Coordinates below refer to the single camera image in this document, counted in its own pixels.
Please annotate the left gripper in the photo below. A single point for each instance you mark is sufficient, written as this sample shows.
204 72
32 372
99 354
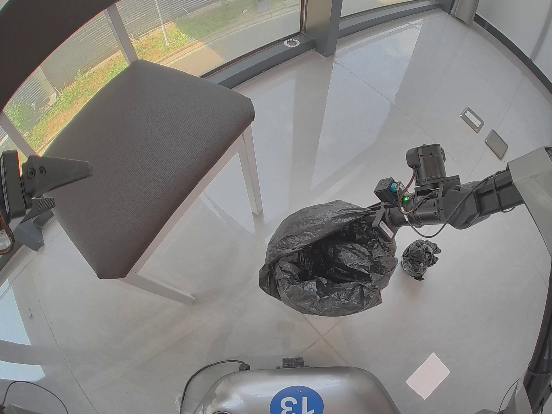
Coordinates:
9 188

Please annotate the crumpled black plastic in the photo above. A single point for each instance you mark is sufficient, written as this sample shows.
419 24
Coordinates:
418 258

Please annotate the black plastic bag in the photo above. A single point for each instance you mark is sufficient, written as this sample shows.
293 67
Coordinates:
327 274

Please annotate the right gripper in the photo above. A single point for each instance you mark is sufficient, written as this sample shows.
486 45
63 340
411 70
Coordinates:
420 211

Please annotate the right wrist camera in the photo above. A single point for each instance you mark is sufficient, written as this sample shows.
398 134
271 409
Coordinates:
384 189

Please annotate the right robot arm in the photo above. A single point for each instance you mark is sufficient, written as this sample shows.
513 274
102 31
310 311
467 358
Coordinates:
487 196

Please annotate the grey seat white-legged chair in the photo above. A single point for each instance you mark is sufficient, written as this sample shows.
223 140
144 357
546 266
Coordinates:
142 153

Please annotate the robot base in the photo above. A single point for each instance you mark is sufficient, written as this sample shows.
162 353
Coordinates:
293 390

